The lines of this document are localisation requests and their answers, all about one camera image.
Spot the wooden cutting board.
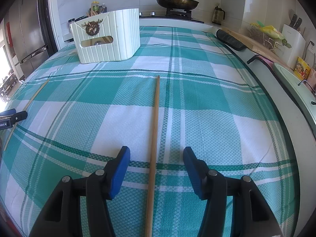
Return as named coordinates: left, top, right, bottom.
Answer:
left=222, top=27, right=293, bottom=72

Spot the white knife block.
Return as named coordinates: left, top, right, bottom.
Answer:
left=276, top=10, right=306, bottom=70

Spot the black wok with lid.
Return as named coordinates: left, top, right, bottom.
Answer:
left=156, top=0, right=199, bottom=11

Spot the glass french press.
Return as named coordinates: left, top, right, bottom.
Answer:
left=212, top=5, right=226, bottom=25

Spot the wooden chopstick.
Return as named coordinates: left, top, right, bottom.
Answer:
left=145, top=75, right=160, bottom=237
left=3, top=79, right=50, bottom=151
left=86, top=3, right=98, bottom=17

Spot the grey refrigerator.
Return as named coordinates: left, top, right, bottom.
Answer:
left=4, top=0, right=58, bottom=78

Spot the black rolled mat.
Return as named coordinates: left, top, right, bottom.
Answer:
left=216, top=29, right=247, bottom=51

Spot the cream utensil holder box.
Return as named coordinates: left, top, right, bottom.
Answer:
left=70, top=8, right=140, bottom=64

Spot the condiment bottles group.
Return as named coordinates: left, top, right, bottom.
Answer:
left=92, top=1, right=107, bottom=14

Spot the yellow seasoning packet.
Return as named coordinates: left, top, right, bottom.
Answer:
left=294, top=57, right=311, bottom=80

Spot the teal plaid tablecloth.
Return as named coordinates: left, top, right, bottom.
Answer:
left=1, top=26, right=299, bottom=236

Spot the wire basket with vegetables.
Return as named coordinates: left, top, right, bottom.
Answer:
left=247, top=22, right=292, bottom=51

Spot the black gas stove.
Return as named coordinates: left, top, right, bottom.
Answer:
left=139, top=8, right=205, bottom=24

